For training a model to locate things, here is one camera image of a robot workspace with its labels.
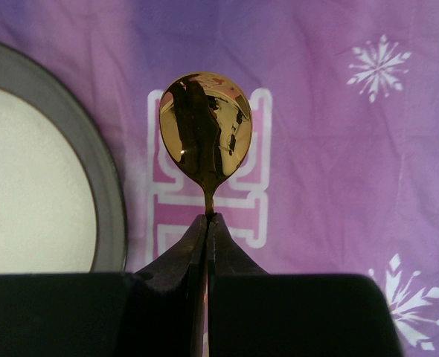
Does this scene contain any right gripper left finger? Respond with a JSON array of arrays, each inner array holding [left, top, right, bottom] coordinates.
[[0, 215, 208, 356]]

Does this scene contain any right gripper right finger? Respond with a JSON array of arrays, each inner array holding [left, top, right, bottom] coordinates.
[[207, 213, 404, 356]]

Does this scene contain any dark rimmed cream plate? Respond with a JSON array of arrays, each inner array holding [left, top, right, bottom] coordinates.
[[0, 43, 126, 274]]

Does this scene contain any purple Elsa cloth placemat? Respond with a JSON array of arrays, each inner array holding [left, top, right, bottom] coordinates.
[[0, 1, 439, 356]]

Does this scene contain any gold spoon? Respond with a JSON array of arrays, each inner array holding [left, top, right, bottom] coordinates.
[[158, 71, 252, 357]]

